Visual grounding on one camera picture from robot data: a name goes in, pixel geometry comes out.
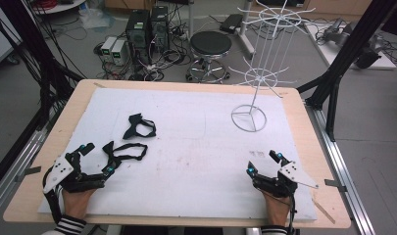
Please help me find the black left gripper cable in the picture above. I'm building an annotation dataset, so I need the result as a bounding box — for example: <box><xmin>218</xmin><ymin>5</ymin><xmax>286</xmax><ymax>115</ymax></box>
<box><xmin>42</xmin><ymin>165</ymin><xmax>65</xmax><ymax>225</ymax></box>

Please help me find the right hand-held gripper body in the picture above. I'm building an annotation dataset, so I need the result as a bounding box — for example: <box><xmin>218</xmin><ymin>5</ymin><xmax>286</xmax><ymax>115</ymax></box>
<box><xmin>251</xmin><ymin>160</ymin><xmax>320</xmax><ymax>199</ymax></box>

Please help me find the black round stool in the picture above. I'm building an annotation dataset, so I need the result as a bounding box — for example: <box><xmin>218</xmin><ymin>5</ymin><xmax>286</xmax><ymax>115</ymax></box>
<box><xmin>185</xmin><ymin>30</ymin><xmax>233</xmax><ymax>84</ymax></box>

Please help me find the clear plastic bag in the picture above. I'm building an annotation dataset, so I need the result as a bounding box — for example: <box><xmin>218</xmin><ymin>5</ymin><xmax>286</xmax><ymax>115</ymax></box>
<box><xmin>78</xmin><ymin>7</ymin><xmax>117</xmax><ymax>31</ymax></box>

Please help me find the white power supply unit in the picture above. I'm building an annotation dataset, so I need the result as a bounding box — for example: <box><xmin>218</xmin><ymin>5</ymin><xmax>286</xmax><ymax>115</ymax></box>
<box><xmin>100</xmin><ymin>35</ymin><xmax>118</xmax><ymax>63</ymax></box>
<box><xmin>111</xmin><ymin>39</ymin><xmax>130</xmax><ymax>67</ymax></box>

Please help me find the black metal frame post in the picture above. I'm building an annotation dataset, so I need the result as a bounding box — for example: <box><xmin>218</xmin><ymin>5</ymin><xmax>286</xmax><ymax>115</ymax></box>
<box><xmin>0</xmin><ymin>0</ymin><xmax>84</xmax><ymax>131</ymax></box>
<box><xmin>296</xmin><ymin>0</ymin><xmax>397</xmax><ymax>142</ymax></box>

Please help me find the black power adapter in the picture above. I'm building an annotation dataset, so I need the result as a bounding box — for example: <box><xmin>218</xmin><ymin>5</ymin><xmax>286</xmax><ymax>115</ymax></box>
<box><xmin>219</xmin><ymin>13</ymin><xmax>244</xmax><ymax>34</ymax></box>

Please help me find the thin wooden strip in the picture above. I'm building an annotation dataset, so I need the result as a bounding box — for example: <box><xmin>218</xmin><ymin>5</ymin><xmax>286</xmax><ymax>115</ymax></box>
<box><xmin>311</xmin><ymin>197</ymin><xmax>337</xmax><ymax>225</ymax></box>

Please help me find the black computer tower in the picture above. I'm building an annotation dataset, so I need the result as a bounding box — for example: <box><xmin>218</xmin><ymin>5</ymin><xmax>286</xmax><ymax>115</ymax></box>
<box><xmin>149</xmin><ymin>5</ymin><xmax>171</xmax><ymax>54</ymax></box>
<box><xmin>124</xmin><ymin>9</ymin><xmax>152</xmax><ymax>65</ymax></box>

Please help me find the round white table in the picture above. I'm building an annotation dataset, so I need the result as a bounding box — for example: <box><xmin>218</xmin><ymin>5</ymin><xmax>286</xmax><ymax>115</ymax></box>
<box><xmin>31</xmin><ymin>0</ymin><xmax>88</xmax><ymax>16</ymax></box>

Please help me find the person's left hand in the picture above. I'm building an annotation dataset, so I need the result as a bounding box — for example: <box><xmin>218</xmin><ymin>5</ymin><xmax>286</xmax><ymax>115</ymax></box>
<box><xmin>62</xmin><ymin>187</ymin><xmax>97</xmax><ymax>220</ymax></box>

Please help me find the aluminium rail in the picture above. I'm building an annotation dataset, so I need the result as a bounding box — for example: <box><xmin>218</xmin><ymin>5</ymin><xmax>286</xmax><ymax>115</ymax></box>
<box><xmin>304</xmin><ymin>100</ymin><xmax>377</xmax><ymax>235</ymax></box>
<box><xmin>0</xmin><ymin>107</ymin><xmax>63</xmax><ymax>220</ymax></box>

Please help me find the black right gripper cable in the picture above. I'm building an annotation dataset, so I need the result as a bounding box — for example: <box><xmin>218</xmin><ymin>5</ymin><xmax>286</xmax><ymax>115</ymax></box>
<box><xmin>264</xmin><ymin>187</ymin><xmax>298</xmax><ymax>235</ymax></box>

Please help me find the white table leg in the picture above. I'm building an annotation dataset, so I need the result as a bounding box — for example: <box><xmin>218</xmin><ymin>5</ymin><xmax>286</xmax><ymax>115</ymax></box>
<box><xmin>236</xmin><ymin>0</ymin><xmax>256</xmax><ymax>61</ymax></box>

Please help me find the white platform board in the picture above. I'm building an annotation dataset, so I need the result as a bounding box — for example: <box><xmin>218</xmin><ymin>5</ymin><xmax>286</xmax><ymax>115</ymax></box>
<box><xmin>304</xmin><ymin>22</ymin><xmax>397</xmax><ymax>71</ymax></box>

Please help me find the person's right hand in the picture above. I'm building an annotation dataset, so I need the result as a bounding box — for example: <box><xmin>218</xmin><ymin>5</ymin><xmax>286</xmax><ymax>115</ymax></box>
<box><xmin>263</xmin><ymin>192</ymin><xmax>292</xmax><ymax>227</ymax></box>

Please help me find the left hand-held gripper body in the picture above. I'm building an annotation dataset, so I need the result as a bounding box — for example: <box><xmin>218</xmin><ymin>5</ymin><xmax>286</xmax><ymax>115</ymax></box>
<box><xmin>42</xmin><ymin>150</ymin><xmax>106</xmax><ymax>196</ymax></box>

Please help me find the black bow tie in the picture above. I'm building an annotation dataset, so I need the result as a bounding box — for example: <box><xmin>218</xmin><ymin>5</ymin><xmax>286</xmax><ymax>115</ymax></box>
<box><xmin>122</xmin><ymin>113</ymin><xmax>157</xmax><ymax>141</ymax></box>
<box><xmin>101</xmin><ymin>140</ymin><xmax>149</xmax><ymax>170</ymax></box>

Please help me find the white foam mat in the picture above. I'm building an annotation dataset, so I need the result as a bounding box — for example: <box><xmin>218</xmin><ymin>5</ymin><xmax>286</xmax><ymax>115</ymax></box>
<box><xmin>37</xmin><ymin>87</ymin><xmax>318</xmax><ymax>223</ymax></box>

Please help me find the white wire display rack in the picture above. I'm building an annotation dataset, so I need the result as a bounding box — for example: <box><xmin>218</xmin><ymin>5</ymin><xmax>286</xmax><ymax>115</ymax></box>
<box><xmin>227</xmin><ymin>0</ymin><xmax>318</xmax><ymax>133</ymax></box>

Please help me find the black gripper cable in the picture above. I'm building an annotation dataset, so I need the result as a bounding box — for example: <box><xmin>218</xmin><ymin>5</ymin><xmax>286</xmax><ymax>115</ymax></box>
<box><xmin>42</xmin><ymin>165</ymin><xmax>65</xmax><ymax>225</ymax></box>
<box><xmin>264</xmin><ymin>187</ymin><xmax>298</xmax><ymax>235</ymax></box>

